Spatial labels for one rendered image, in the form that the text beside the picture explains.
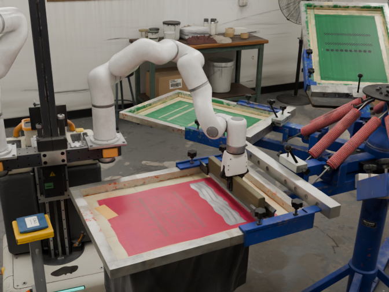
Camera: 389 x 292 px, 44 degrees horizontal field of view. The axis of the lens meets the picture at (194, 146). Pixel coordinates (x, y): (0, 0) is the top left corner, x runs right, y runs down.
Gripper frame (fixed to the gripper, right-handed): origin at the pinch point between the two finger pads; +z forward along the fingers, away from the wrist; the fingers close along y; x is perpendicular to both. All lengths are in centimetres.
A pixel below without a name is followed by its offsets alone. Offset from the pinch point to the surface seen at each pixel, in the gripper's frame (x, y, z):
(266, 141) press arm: -52, -51, 9
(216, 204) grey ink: 3.1, 9.3, 5.5
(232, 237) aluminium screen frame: 29.1, 17.3, 2.9
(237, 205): 6.5, 1.9, 6.0
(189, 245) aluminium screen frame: 27.8, 33.0, 2.5
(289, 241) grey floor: -75, -94, 102
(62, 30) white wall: -380, -9, 0
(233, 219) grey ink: 15.8, 9.0, 5.4
